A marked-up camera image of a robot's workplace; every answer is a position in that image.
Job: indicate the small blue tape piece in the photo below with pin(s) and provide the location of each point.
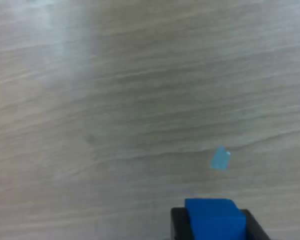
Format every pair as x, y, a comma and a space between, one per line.
220, 158

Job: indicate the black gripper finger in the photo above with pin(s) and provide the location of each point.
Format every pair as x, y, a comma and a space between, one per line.
180, 225
256, 230

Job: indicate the blue cube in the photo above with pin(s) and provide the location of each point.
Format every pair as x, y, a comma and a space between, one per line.
215, 220

